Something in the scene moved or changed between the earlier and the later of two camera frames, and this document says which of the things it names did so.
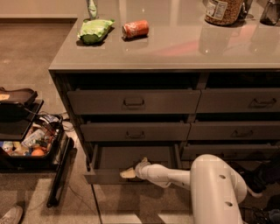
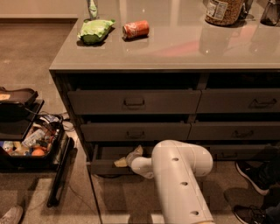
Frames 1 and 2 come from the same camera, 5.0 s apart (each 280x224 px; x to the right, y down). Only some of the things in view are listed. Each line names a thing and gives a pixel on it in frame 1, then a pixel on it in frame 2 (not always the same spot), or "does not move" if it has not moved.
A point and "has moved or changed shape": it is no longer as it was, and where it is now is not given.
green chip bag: (94, 31) does not move
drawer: (112, 159) has moved or changed shape
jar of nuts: (223, 12) does not move
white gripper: (142, 171) → (136, 164)
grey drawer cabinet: (165, 82) does not move
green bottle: (92, 10) does not move
